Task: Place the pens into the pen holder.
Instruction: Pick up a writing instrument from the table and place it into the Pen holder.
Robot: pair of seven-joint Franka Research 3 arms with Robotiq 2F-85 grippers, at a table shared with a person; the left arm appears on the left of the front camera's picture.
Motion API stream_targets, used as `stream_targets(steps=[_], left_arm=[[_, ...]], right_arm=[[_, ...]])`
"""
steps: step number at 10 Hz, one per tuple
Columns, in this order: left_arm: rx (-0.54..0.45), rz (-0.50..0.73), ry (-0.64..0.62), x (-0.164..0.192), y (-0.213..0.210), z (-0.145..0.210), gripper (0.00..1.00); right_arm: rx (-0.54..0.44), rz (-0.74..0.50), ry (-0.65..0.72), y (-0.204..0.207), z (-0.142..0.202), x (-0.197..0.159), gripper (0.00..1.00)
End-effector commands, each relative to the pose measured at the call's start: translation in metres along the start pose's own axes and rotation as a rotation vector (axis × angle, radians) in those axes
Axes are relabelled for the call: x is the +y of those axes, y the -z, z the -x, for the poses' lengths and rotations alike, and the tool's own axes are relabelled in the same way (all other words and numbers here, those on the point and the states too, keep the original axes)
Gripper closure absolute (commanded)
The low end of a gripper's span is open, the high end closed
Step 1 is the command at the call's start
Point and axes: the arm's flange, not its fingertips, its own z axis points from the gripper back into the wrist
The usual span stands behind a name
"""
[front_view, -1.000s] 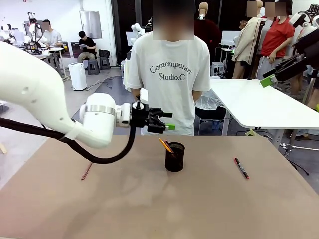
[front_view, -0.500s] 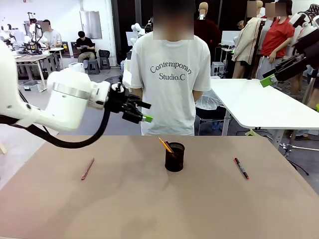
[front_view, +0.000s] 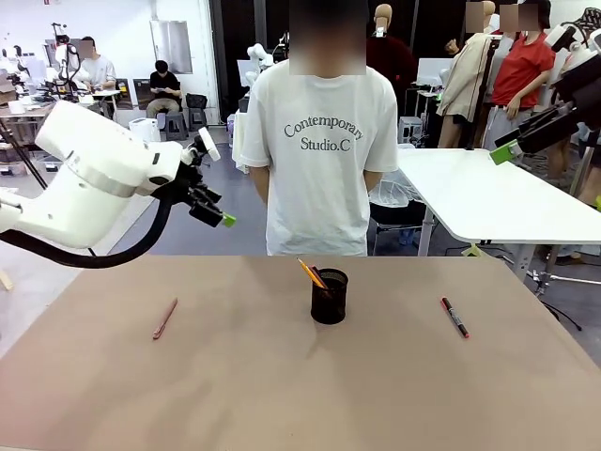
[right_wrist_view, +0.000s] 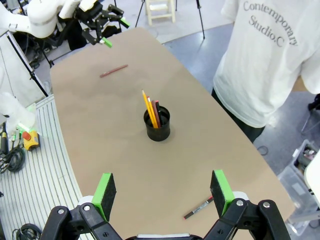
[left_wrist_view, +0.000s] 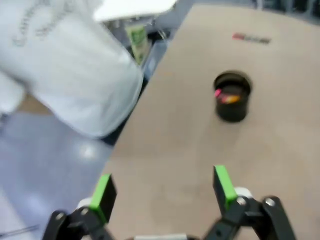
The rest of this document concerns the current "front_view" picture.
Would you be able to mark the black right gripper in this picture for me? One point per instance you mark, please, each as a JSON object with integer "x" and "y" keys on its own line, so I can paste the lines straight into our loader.
{"x": 584, "y": 98}

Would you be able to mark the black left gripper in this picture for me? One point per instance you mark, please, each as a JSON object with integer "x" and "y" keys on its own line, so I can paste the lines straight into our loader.
{"x": 188, "y": 174}

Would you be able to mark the yellow pencil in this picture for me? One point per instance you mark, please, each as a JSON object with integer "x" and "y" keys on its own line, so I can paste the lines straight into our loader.
{"x": 307, "y": 270}

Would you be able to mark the pink pen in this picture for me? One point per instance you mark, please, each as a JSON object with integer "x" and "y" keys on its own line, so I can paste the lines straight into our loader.
{"x": 165, "y": 318}

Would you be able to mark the red and black marker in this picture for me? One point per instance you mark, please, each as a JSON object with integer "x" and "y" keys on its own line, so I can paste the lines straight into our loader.
{"x": 454, "y": 317}

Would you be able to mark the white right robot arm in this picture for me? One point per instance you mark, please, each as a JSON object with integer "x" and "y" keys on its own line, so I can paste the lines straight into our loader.
{"x": 582, "y": 51}

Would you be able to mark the person's right forearm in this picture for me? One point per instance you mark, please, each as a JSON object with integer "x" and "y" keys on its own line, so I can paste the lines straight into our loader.
{"x": 258, "y": 183}

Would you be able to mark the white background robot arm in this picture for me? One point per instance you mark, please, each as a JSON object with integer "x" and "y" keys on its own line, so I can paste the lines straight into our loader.
{"x": 259, "y": 58}

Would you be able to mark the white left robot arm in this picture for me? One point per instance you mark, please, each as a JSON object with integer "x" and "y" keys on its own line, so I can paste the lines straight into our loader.
{"x": 84, "y": 155}

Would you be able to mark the person's left forearm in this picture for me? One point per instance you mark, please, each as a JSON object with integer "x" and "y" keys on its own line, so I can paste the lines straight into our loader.
{"x": 372, "y": 181}

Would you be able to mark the black mesh pen holder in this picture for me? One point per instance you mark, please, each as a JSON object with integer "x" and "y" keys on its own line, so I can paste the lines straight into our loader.
{"x": 328, "y": 305}

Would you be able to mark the mannequin in red T-shirt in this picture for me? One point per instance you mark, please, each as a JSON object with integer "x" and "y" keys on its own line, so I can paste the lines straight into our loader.
{"x": 521, "y": 70}

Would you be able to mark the white table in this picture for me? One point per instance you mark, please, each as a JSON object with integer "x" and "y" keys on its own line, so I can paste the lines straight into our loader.
{"x": 493, "y": 197}

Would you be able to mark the black stool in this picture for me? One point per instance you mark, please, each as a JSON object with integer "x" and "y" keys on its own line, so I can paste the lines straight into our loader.
{"x": 176, "y": 126}
{"x": 196, "y": 113}

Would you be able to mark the mannequin in beige coat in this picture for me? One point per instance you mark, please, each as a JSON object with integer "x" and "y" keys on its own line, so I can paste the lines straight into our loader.
{"x": 467, "y": 80}

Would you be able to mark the white box appliance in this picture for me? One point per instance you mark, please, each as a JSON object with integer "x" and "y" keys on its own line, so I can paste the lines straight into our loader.
{"x": 143, "y": 129}

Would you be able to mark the person in white T-shirt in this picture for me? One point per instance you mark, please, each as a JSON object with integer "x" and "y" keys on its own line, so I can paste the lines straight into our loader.
{"x": 319, "y": 188}

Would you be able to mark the seated person in black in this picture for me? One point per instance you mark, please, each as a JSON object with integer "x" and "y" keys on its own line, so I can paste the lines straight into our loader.
{"x": 164, "y": 89}

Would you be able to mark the mannequin in dark red top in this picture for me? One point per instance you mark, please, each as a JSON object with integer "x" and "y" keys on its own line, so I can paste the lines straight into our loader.
{"x": 389, "y": 56}

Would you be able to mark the seated person in white shirt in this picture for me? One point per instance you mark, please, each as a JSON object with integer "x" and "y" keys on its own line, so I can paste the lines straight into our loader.
{"x": 98, "y": 70}

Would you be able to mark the black tripod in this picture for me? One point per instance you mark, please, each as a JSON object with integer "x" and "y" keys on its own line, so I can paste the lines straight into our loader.
{"x": 23, "y": 157}

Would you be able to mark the white and red background robot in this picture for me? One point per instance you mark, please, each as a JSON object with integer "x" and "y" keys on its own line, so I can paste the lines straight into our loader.
{"x": 66, "y": 56}

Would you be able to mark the wooden plank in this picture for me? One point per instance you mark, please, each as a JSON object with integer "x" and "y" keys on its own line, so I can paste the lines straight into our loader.
{"x": 5, "y": 281}

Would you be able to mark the white round wrist mount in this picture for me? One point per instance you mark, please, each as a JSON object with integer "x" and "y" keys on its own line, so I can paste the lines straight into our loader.
{"x": 209, "y": 145}

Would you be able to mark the grey metal wall panel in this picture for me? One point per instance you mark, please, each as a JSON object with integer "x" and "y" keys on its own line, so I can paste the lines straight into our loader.
{"x": 171, "y": 47}

